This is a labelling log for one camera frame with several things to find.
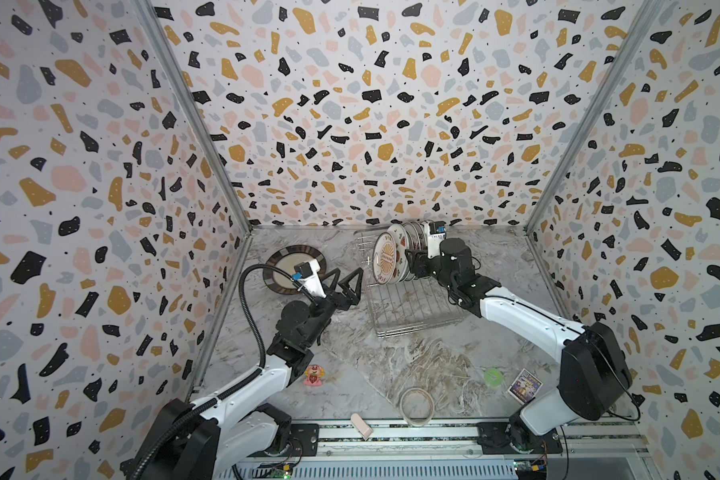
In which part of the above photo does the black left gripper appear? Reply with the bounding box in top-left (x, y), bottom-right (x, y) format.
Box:
top-left (301, 268), bottom-right (358, 350)

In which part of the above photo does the watermelon pattern plate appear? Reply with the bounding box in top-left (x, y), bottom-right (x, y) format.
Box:
top-left (388, 224), bottom-right (411, 283)

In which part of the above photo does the black rimmed cream plate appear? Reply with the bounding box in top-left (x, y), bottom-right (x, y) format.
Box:
top-left (262, 244), bottom-right (327, 295)

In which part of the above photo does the white striped plate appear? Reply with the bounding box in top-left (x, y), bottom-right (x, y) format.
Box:
top-left (418, 221), bottom-right (441, 245)

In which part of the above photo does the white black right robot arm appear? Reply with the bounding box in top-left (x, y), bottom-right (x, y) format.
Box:
top-left (405, 238), bottom-right (632, 453)

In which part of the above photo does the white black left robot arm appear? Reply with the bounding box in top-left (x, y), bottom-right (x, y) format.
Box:
top-left (123, 263), bottom-right (363, 479)

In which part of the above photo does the orange sunburst plate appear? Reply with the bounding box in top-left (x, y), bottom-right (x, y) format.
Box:
top-left (371, 232), bottom-right (399, 285)
top-left (403, 222), bottom-right (424, 250)

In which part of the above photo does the orange sunburst plate front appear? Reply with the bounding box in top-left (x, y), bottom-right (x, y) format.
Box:
top-left (371, 232), bottom-right (399, 285)

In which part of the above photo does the pink toy figure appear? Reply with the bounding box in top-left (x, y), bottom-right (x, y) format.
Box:
top-left (304, 364), bottom-right (325, 387)

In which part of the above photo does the green round lid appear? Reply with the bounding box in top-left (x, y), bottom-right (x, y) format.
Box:
top-left (483, 367), bottom-right (504, 388)

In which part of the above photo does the pink eraser block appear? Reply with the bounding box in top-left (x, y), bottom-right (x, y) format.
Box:
top-left (350, 413), bottom-right (373, 441)

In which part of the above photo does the colourful card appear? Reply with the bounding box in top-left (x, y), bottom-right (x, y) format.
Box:
top-left (507, 369), bottom-right (543, 404)

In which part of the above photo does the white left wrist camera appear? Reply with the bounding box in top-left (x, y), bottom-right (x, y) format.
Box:
top-left (292, 259), bottom-right (326, 299)

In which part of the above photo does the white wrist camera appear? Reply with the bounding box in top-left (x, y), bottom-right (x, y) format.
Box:
top-left (426, 221), bottom-right (446, 258)
top-left (292, 259), bottom-right (326, 299)

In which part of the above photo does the stainless wire dish rack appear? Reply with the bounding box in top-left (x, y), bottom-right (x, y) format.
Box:
top-left (353, 228), bottom-right (468, 338)

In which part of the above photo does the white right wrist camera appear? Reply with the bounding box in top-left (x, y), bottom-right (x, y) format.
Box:
top-left (426, 221), bottom-right (446, 258)

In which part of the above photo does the clear tape ring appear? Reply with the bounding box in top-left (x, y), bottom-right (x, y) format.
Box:
top-left (398, 386), bottom-right (436, 428)

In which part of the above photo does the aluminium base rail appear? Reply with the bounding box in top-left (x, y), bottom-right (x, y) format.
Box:
top-left (217, 418), bottom-right (661, 479)

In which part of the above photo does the black corrugated cable hose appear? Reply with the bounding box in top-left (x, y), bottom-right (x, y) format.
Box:
top-left (125, 263), bottom-right (313, 480)

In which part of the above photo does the aluminium corner post left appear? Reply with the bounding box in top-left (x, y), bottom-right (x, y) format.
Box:
top-left (131, 0), bottom-right (252, 236)

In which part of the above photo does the aluminium corner post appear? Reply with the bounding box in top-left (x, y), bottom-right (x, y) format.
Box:
top-left (131, 0), bottom-right (252, 236)
top-left (524, 0), bottom-right (663, 238)

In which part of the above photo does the aluminium corner post right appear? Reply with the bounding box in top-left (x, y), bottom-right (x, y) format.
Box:
top-left (524, 0), bottom-right (663, 238)

